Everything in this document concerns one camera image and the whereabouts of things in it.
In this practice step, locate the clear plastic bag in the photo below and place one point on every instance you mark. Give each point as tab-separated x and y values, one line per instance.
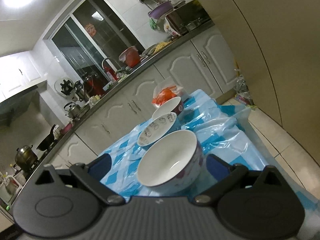
243	90

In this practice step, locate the red thermos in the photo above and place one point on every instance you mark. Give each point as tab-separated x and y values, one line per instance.
96	87

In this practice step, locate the green gloves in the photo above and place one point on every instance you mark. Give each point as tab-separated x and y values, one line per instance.
153	23

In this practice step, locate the wall utensil rack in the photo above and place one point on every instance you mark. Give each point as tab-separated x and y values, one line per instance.
64	86

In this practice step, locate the white kitchen base cabinets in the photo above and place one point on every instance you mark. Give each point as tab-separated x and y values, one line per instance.
180	67

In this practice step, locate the blue checked plastic tablecloth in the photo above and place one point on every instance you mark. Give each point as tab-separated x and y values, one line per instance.
220	130

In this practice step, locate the red bucket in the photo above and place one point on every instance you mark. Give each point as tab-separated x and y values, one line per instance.
131	57

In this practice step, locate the black frying pan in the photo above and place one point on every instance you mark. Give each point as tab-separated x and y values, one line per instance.
46	141

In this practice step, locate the beige refrigerator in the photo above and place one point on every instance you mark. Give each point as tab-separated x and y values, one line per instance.
275	42

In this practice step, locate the range hood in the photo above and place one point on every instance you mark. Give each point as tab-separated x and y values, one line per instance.
17	105

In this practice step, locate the blue cartoon bowl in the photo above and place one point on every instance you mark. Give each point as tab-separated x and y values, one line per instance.
157	127

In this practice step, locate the yellow food pile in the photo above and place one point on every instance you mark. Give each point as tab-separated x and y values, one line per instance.
161	45

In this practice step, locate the white wall cabinet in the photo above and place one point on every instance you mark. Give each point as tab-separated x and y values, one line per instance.
17	72

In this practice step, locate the white bowl with dark rim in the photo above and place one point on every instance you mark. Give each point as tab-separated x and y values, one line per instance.
166	106

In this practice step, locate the steel stock pot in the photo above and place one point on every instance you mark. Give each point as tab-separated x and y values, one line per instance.
25	155

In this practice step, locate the gas stove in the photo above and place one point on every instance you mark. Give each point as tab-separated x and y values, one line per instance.
30	170

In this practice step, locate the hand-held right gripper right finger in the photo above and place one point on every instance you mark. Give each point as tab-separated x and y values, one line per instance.
217	167

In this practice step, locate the red paper window decoration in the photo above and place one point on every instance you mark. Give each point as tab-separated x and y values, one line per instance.
91	29

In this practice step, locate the steel faucet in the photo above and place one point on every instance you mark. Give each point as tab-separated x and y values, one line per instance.
105	61

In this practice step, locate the orange plastic bag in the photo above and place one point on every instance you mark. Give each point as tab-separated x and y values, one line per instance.
163	95

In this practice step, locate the steel kettle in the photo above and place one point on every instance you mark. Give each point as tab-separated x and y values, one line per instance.
72	111

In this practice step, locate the floral bag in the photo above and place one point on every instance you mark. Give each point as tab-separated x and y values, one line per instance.
171	30

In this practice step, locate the grey kitchen countertop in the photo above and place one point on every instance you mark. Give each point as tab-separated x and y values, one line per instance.
150	62

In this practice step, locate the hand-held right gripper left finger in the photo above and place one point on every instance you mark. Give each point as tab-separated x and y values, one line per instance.
100	167

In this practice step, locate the sliding window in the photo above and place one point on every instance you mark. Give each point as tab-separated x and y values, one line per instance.
87	47

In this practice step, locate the white bowl with pink print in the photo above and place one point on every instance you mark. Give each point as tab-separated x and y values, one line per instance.
167	160

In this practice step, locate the purple basin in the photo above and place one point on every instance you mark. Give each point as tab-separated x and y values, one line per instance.
160	11

